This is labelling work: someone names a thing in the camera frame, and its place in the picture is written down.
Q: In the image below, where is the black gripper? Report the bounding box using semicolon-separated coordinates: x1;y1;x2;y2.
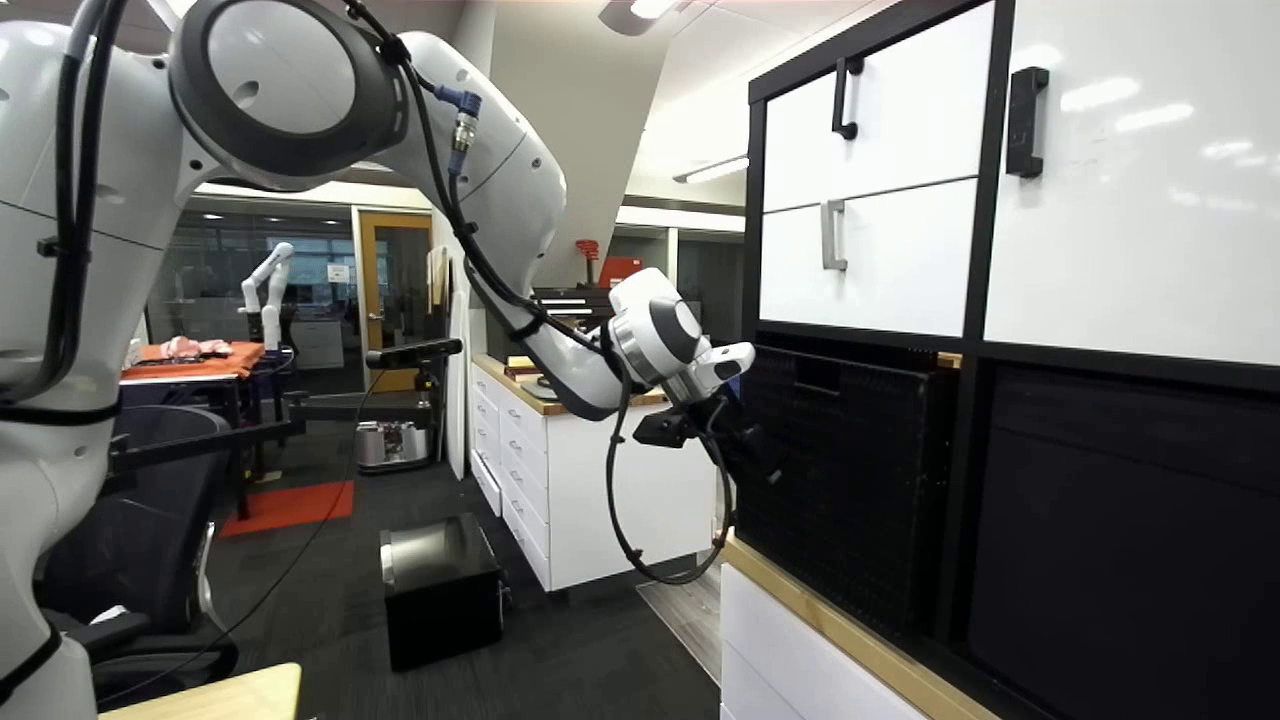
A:
700;374;798;496

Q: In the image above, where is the black ribbed drawer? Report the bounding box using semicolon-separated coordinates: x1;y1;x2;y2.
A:
736;339;961;646

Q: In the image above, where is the white wood-topped drawer cabinet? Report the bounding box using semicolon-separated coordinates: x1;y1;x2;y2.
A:
464;352;730;601

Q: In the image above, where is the white counter with wood top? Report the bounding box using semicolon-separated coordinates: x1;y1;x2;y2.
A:
714;535;1001;720

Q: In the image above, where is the black framed storage cabinet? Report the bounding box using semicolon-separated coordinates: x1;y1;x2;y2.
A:
736;0;1280;720

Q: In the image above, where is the black box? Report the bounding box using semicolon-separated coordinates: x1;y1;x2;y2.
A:
377;511;513;676

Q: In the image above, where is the black cabinet panel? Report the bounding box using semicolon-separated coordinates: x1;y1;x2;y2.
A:
965;357;1280;720

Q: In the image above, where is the white storage bin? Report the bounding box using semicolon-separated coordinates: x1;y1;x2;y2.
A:
351;415;437;477

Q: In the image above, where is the wooden framed glass door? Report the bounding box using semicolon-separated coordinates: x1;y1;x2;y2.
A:
347;204;439;400

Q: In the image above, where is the white cabinet door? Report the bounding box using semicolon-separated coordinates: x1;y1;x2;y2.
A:
983;0;1280;372

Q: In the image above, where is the red floor mat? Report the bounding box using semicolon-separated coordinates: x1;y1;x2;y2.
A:
215;477;359;543

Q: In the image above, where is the table with orange cloth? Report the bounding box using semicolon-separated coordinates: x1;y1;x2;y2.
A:
115;335;291;523

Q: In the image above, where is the light wood table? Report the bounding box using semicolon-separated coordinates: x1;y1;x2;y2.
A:
95;661;308;720

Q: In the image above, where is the black office chair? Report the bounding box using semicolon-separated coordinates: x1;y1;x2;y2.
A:
34;395;247;710

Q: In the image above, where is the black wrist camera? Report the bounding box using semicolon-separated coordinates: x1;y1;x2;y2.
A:
627;400;719;450

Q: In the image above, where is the black looping robot cable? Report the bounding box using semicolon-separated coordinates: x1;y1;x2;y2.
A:
600;385;738;589

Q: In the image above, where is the silver drawer handle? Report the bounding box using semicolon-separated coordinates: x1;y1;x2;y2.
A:
816;194;857;278

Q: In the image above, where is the white drawer with silver handle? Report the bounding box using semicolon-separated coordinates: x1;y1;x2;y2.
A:
757;175;983;339

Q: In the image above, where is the white drawer with black handle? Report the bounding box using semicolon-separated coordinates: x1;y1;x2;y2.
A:
761;0;1001;216

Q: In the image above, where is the black drawer handle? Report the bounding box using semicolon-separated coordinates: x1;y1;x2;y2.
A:
827;57;866;145

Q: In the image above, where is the black door handle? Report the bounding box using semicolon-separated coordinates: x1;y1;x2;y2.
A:
1005;62;1055;185

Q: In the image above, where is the black cable on arm base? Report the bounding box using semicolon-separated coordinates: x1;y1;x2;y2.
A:
34;0;130;407

